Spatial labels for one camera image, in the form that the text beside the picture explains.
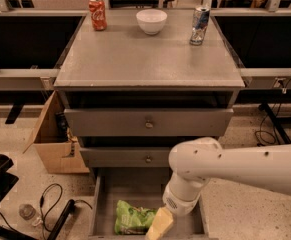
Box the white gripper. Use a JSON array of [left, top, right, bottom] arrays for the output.
[[145, 187, 199, 240]]

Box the green rice chip bag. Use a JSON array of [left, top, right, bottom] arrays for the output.
[[114, 200, 157, 235]]

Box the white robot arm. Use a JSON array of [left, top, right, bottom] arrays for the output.
[[145, 137, 291, 240]]

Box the grey open bottom drawer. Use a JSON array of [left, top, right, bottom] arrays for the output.
[[88, 167, 209, 240]]

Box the grey middle drawer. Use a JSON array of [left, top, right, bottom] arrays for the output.
[[80, 147, 170, 168]]

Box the grey top drawer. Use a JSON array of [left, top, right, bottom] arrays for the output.
[[64, 108, 233, 137]]

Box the grey drawer cabinet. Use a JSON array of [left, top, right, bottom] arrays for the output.
[[53, 9, 246, 182]]

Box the brown cardboard box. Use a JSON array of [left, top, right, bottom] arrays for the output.
[[24, 91, 89, 174]]

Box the clear plastic water bottle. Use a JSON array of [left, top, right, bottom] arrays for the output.
[[18, 204, 42, 227]]

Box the black table leg right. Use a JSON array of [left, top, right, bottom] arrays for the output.
[[259, 103, 291, 144]]

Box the white ceramic bowl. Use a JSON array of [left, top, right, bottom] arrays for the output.
[[136, 9, 167, 35]]

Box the blue silver energy drink can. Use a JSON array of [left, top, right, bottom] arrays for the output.
[[190, 6, 210, 45]]

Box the red cola can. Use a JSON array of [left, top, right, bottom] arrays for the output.
[[89, 0, 107, 31]]

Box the black cable on floor left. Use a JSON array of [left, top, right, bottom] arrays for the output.
[[38, 182, 93, 240]]

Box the black cable on floor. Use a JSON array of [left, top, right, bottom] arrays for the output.
[[254, 67, 291, 148], [38, 182, 93, 240]]

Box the black cable on floor right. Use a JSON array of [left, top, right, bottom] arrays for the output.
[[254, 67, 291, 148]]

